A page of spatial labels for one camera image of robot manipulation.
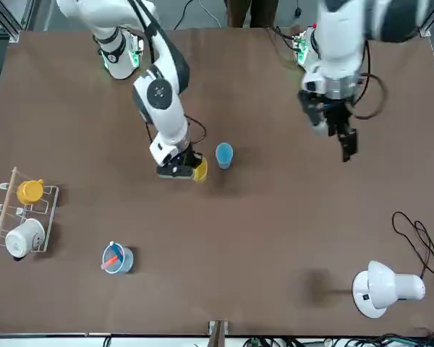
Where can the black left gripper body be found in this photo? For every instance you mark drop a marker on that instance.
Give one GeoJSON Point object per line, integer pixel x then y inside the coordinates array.
{"type": "Point", "coordinates": [338, 115]}

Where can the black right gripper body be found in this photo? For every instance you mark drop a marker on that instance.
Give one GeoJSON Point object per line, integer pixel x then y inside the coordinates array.
{"type": "Point", "coordinates": [177, 170]}

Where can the yellow plastic cup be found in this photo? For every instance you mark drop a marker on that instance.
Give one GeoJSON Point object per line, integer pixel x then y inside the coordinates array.
{"type": "Point", "coordinates": [202, 173]}

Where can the blue plastic cup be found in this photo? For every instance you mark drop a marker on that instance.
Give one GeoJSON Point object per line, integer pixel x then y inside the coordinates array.
{"type": "Point", "coordinates": [224, 159]}

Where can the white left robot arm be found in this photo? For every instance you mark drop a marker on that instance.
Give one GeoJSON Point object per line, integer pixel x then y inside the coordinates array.
{"type": "Point", "coordinates": [336, 43]}

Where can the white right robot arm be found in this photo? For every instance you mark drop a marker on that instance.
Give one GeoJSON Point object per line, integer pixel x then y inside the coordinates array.
{"type": "Point", "coordinates": [166, 123]}

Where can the blue stick white cap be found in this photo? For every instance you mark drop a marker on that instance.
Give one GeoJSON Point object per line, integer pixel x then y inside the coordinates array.
{"type": "Point", "coordinates": [118, 253]}

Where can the clear blue measuring beaker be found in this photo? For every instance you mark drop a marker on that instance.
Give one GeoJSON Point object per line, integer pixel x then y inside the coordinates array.
{"type": "Point", "coordinates": [127, 260]}

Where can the orange stick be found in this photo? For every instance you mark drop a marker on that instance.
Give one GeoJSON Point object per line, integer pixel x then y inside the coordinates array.
{"type": "Point", "coordinates": [112, 260]}

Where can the person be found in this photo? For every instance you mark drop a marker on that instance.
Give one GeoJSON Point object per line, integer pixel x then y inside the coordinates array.
{"type": "Point", "coordinates": [253, 12]}

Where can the white desk lamp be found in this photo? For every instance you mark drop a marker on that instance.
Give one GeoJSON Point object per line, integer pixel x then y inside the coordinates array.
{"type": "Point", "coordinates": [383, 285]}

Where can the orange mug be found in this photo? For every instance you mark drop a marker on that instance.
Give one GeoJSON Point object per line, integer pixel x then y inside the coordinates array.
{"type": "Point", "coordinates": [29, 191]}

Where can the white mug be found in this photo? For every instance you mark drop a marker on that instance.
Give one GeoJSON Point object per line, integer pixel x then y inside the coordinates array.
{"type": "Point", "coordinates": [21, 238]}

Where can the clear mug rack wooden rod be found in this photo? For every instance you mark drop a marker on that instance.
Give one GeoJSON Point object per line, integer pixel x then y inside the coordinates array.
{"type": "Point", "coordinates": [5, 202]}

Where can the green terminal connector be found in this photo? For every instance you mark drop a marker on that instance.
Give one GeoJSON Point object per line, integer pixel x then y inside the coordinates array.
{"type": "Point", "coordinates": [254, 342]}

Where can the aluminium frame post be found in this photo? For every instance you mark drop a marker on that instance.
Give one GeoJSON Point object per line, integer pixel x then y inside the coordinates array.
{"type": "Point", "coordinates": [425, 30]}
{"type": "Point", "coordinates": [218, 334]}
{"type": "Point", "coordinates": [12, 30]}

